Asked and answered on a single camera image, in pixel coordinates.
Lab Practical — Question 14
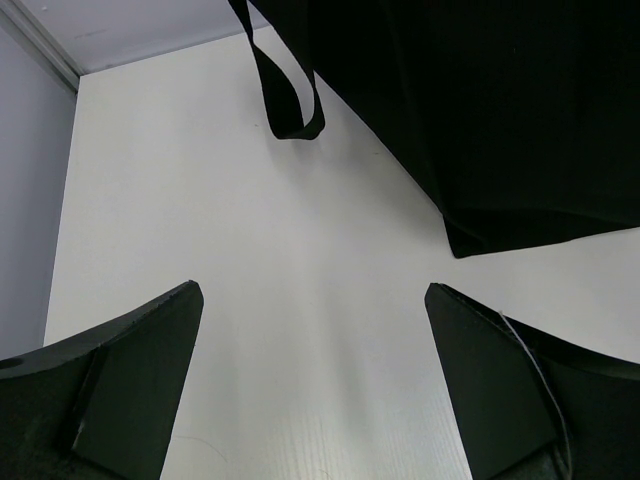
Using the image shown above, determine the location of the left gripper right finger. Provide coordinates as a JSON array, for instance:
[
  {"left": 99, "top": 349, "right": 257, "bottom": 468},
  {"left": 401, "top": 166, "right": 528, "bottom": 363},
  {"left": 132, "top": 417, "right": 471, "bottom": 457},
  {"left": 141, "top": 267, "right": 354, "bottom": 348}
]
[{"left": 425, "top": 283, "right": 639, "bottom": 479}]

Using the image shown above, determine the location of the left aluminium frame post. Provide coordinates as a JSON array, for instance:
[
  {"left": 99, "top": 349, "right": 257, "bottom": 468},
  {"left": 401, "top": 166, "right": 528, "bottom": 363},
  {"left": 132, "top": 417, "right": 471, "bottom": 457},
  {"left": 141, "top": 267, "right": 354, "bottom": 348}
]
[{"left": 1, "top": 0, "right": 84, "bottom": 95}]

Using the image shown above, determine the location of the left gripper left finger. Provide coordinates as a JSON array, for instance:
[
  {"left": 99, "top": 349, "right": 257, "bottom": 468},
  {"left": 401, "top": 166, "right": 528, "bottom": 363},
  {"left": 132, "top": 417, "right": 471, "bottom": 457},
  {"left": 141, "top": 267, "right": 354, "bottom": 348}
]
[{"left": 1, "top": 281, "right": 203, "bottom": 479}]

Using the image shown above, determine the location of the black canvas tote bag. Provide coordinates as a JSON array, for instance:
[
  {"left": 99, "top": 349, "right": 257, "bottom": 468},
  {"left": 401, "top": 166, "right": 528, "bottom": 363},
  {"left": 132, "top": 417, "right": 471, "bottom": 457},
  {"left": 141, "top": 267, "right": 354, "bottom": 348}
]
[{"left": 232, "top": 1, "right": 639, "bottom": 258}]

